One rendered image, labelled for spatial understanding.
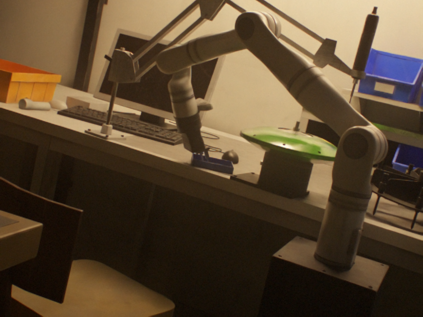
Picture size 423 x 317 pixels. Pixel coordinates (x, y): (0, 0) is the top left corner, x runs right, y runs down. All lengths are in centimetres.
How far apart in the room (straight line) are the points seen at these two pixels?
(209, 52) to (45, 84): 98
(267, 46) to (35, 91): 118
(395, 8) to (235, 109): 78
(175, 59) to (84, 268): 63
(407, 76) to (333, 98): 117
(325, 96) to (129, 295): 70
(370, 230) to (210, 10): 81
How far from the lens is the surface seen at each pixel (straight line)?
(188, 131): 202
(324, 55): 209
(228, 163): 216
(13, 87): 254
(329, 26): 290
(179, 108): 200
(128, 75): 219
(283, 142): 185
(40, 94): 269
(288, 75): 168
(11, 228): 102
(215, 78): 260
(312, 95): 165
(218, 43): 187
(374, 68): 283
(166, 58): 195
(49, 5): 355
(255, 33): 174
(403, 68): 281
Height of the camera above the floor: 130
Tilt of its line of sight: 9 degrees down
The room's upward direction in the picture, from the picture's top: 13 degrees clockwise
